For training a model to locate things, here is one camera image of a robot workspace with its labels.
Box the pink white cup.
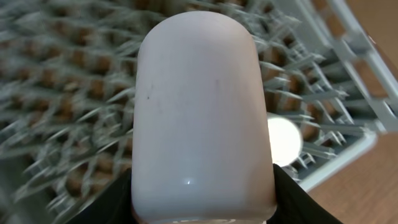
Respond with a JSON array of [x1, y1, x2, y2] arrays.
[[131, 11, 276, 223]]

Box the grey dishwasher rack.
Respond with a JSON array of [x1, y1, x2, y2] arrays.
[[1, 0, 397, 223]]

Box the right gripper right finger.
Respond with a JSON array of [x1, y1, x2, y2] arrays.
[[266, 164, 342, 224]]

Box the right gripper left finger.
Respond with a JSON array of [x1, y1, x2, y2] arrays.
[[67, 169, 139, 224]]

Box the cream white cup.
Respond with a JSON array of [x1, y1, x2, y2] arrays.
[[267, 113, 303, 167]]

